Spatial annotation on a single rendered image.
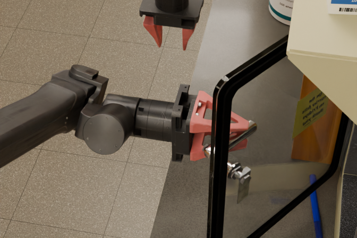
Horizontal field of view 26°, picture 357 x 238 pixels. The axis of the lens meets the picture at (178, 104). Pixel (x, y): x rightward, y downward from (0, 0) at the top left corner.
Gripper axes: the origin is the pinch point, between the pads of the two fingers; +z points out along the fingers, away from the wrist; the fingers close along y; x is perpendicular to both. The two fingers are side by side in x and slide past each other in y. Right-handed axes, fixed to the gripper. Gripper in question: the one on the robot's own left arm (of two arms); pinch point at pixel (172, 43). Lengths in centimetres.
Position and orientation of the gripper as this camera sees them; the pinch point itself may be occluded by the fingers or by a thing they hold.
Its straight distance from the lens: 139.0
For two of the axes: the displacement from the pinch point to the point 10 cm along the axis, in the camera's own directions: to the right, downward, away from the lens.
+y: 9.8, 1.3, -1.4
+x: 2.0, -6.9, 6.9
